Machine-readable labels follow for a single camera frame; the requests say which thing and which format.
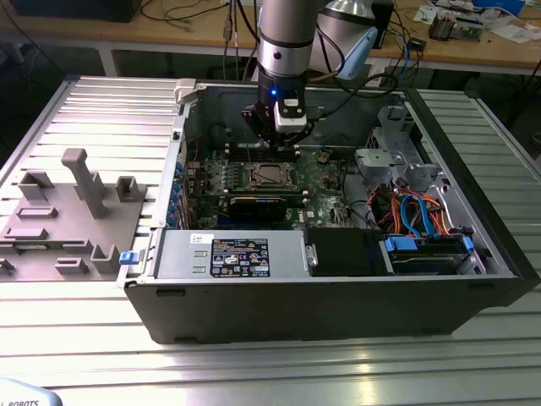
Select large black box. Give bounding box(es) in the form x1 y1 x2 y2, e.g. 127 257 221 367
8 0 140 25

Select copper coil heatsink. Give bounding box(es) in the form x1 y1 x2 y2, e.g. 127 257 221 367
429 12 456 41

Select grey parts rack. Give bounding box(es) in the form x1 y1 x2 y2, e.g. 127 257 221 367
0 147 150 283

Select wooden workbench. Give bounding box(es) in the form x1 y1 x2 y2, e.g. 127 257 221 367
0 0 541 80

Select black graphics card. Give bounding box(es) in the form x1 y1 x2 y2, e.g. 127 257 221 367
227 194 289 224

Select blue box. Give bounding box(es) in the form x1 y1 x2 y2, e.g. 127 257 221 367
473 0 527 14

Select green motherboard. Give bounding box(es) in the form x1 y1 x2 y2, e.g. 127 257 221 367
185 145 369 233

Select thin metal locking lever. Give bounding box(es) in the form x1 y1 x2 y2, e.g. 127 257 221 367
244 131 255 171

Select hard disk in blue carrier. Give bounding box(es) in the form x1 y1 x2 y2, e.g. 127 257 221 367
382 234 474 276

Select silver CPU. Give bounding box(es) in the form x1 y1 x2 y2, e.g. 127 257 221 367
258 165 285 184

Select pale blue teach pendant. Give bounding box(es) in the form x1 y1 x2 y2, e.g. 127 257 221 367
0 376 64 406

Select grey metal caddy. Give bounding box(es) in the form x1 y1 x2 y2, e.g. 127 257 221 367
454 14 485 41

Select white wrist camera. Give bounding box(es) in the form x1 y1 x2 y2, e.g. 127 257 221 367
273 98 309 133

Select upright black desktop box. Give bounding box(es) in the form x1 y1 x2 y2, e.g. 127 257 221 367
371 0 396 50

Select black open PC case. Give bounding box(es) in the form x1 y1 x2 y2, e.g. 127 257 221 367
116 79 541 346

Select white paper sheet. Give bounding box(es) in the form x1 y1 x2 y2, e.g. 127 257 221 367
489 24 538 43

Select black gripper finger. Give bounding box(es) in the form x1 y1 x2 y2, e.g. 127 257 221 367
242 103 278 147
285 121 316 147

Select blue wire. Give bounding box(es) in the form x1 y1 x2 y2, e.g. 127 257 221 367
399 192 439 240

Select grey case release latch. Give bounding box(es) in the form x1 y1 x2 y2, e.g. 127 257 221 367
174 78 199 105

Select black plastic shroud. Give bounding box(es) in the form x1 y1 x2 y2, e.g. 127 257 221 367
304 227 385 278

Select orange power wires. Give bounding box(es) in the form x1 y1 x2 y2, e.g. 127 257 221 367
367 188 456 237

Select grey power supply unit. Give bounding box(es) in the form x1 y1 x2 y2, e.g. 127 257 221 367
152 229 310 280

